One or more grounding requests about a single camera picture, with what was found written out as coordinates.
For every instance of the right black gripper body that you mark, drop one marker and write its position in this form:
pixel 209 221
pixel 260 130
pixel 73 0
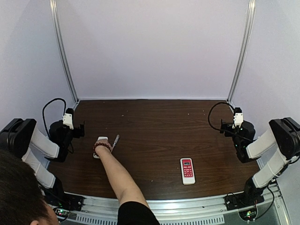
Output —
pixel 227 128

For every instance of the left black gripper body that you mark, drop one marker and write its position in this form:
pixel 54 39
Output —
pixel 78 131

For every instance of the clear handle screwdriver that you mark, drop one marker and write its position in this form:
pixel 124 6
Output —
pixel 115 141

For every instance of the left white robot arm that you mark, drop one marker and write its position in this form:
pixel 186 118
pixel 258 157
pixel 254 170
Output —
pixel 24 140

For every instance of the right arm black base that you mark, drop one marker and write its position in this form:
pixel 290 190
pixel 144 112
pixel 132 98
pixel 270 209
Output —
pixel 250 196

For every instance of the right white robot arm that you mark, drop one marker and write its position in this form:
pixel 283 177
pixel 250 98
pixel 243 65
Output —
pixel 283 134

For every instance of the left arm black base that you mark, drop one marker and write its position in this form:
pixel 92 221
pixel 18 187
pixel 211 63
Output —
pixel 56 196

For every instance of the person's bare forearm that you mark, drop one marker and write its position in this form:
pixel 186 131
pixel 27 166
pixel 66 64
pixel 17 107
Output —
pixel 123 185

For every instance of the red and white remote control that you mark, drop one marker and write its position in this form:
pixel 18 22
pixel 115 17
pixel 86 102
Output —
pixel 187 171

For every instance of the person's right hand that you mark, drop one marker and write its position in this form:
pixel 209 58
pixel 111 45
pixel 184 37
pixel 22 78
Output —
pixel 104 143

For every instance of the person's dark haired head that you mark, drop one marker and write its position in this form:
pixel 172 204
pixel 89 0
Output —
pixel 21 200

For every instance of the black shirt sleeve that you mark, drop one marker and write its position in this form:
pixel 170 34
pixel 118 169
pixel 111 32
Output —
pixel 135 213

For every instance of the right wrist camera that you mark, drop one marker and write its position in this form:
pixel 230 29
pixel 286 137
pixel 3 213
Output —
pixel 237 118

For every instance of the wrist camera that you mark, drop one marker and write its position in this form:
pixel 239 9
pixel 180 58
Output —
pixel 68 118
pixel 237 118

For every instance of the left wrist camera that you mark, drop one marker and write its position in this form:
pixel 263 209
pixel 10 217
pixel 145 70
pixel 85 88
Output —
pixel 68 118

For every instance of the front aluminium rail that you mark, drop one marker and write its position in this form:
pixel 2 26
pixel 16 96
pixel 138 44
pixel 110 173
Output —
pixel 196 211

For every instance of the right aluminium corner post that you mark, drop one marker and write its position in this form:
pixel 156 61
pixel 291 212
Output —
pixel 244 45

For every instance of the aluminium corner post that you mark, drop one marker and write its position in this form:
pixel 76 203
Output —
pixel 244 45
pixel 61 48

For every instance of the left aluminium corner post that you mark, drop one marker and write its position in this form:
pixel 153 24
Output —
pixel 61 48

